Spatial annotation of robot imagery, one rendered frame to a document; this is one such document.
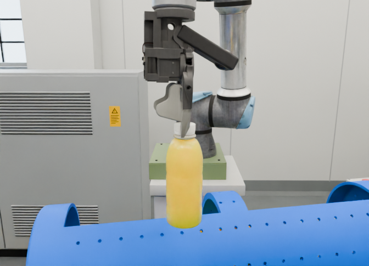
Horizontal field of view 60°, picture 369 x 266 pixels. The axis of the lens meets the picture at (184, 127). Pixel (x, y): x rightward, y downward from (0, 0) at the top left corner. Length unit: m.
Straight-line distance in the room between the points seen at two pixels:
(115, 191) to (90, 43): 1.51
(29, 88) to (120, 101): 0.63
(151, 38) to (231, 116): 0.58
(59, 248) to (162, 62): 0.42
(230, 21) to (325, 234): 0.64
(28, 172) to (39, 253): 1.91
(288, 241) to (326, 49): 3.11
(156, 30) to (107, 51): 3.01
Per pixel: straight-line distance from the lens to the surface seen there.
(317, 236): 0.81
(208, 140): 1.15
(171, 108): 0.54
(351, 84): 3.88
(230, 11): 1.02
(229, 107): 1.07
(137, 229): 0.71
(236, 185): 1.09
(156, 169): 1.11
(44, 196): 2.64
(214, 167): 1.10
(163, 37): 0.56
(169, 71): 0.54
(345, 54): 3.82
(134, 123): 2.26
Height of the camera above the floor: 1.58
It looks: 13 degrees down
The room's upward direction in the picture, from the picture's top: straight up
